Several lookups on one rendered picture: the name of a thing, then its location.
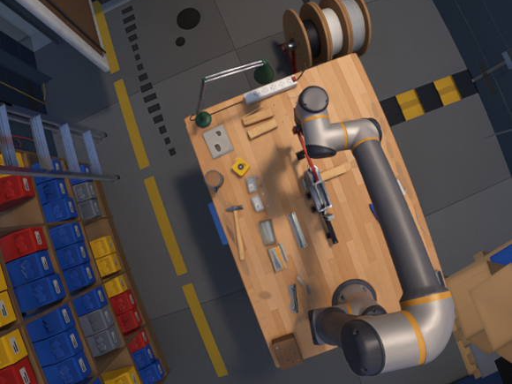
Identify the silver staple strip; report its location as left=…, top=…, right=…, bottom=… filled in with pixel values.
left=287, top=211, right=309, bottom=250

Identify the grey plate with two holes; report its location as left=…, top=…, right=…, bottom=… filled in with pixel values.
left=202, top=124, right=235, bottom=160

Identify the blue storage box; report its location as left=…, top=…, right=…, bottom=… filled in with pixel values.
left=54, top=241, right=90, bottom=272
left=32, top=328, right=84, bottom=367
left=36, top=178, right=70, bottom=205
left=41, top=353, right=93, bottom=384
left=71, top=285, right=109, bottom=317
left=25, top=305, right=77, bottom=343
left=41, top=198, right=79, bottom=224
left=5, top=249, right=56, bottom=288
left=48, top=222, right=86, bottom=250
left=61, top=261, right=97, bottom=294
left=137, top=358, right=166, bottom=384
left=130, top=343, right=157, bottom=370
left=13, top=273, right=66, bottom=314

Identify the wooden reel with dark cable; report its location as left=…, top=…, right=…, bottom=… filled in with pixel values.
left=282, top=1, right=334, bottom=76

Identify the wooden handle hammer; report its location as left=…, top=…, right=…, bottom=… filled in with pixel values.
left=224, top=204, right=246, bottom=261

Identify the dark shelf unit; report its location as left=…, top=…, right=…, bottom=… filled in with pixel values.
left=0, top=30, right=54, bottom=109

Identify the white power strip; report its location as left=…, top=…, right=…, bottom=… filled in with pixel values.
left=243, top=75, right=299, bottom=106

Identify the yellow tape measure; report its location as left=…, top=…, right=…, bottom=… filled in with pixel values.
left=231, top=156, right=252, bottom=177

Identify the wooden shelf unit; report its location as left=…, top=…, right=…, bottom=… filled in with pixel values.
left=0, top=150, right=170, bottom=384

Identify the grey metal tray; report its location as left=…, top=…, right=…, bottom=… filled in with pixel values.
left=258, top=218, right=277, bottom=248

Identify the brown topped white cabinet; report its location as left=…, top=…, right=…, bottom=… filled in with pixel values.
left=0, top=0, right=111, bottom=74

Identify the grey metal stand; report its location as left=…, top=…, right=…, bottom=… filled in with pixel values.
left=471, top=49, right=512, bottom=84

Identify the brown wooden block with holes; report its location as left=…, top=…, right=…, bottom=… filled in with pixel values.
left=271, top=332, right=305, bottom=370

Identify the cardboard box stack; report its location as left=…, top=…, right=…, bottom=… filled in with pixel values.
left=442, top=239, right=512, bottom=380

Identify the yellow storage box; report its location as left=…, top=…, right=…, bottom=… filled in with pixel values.
left=102, top=274, right=130, bottom=299
left=0, top=328, right=28, bottom=370
left=100, top=365, right=141, bottom=384
left=0, top=290, right=18, bottom=328
left=94, top=252, right=123, bottom=279
left=89, top=234, right=117, bottom=260

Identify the green desk lamp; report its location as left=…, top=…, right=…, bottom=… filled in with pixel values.
left=194, top=58, right=276, bottom=129

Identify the aluminium ladder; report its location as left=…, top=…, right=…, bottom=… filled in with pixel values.
left=0, top=102, right=122, bottom=184

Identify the black pusher rod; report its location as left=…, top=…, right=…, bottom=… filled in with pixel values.
left=322, top=213, right=340, bottom=245

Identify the grey staple box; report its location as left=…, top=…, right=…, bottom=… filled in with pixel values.
left=267, top=242, right=290, bottom=273

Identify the wooden batten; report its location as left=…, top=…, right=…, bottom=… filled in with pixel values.
left=241, top=109, right=275, bottom=127
left=246, top=118, right=279, bottom=140
left=320, top=163, right=350, bottom=183

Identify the grey storage box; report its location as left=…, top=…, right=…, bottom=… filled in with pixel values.
left=72, top=181, right=99, bottom=204
left=77, top=305, right=116, bottom=338
left=85, top=326, right=123, bottom=358
left=77, top=198, right=103, bottom=221

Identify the red storage box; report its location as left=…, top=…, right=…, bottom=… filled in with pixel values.
left=127, top=328, right=151, bottom=354
left=117, top=307, right=144, bottom=335
left=0, top=225, right=49, bottom=264
left=0, top=357, right=40, bottom=384
left=109, top=290, right=138, bottom=316
left=0, top=173, right=37, bottom=213

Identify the red reel stand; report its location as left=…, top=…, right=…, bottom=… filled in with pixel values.
left=278, top=41, right=299, bottom=74

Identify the wooden reel with white cable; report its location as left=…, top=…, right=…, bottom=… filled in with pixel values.
left=319, top=0, right=373, bottom=62

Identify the blue sheet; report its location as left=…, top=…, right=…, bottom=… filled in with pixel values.
left=207, top=201, right=230, bottom=246

